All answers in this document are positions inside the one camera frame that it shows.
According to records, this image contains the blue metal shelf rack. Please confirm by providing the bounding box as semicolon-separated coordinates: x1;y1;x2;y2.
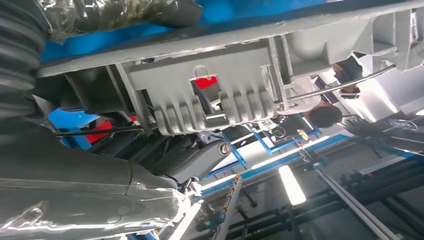
198;124;352;200
40;0;332;151

